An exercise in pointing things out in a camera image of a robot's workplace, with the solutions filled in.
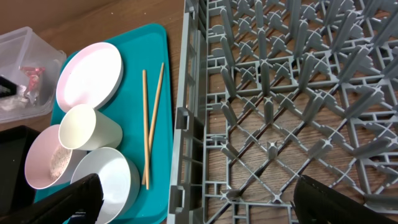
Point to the wooden chopstick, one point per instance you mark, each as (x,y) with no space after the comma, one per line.
(146,128)
(154,115)

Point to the white rice pile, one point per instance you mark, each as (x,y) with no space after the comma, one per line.
(59,162)

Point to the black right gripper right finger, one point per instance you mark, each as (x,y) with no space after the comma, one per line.
(314,202)

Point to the large pink plate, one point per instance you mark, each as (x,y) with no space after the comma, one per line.
(91,77)

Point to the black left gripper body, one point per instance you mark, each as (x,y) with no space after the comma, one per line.
(8,88)

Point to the wooden chopstick left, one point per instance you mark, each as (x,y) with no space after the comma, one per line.
(146,128)

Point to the white tissue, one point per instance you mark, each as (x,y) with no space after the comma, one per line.
(16,101)

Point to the black rectangular tray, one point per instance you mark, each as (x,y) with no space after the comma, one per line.
(16,193)

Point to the red strawberry candy wrapper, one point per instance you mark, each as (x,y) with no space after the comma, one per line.
(33,87)

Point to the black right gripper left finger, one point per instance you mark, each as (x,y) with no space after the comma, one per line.
(80,202)

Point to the cream white cup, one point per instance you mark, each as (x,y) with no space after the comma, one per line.
(85,128)

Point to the grey white bowl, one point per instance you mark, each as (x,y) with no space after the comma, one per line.
(120,180)

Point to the clear plastic waste bin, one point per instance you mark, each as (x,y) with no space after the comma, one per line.
(23,48)

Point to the small pink bowl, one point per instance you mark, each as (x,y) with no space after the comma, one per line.
(37,163)

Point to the wooden chopstick right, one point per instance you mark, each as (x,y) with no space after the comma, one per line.
(154,115)

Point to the grey dishwasher rack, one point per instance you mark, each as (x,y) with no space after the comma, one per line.
(272,90)

